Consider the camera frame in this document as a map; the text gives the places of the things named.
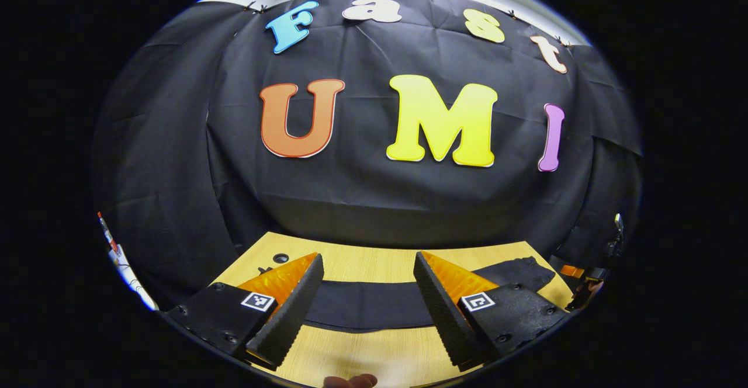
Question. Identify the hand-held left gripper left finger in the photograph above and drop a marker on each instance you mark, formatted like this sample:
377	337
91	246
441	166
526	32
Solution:
289	318

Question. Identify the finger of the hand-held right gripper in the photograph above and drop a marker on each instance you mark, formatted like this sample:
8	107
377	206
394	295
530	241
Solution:
572	271

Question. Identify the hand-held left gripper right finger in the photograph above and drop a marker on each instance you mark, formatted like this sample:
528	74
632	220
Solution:
444	318

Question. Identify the black jeans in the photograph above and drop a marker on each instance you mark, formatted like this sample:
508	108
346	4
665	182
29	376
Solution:
368	306

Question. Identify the black backdrop cloth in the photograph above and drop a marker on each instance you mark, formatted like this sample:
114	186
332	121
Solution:
374	195

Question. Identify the white desk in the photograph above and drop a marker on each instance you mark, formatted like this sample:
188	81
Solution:
131	280

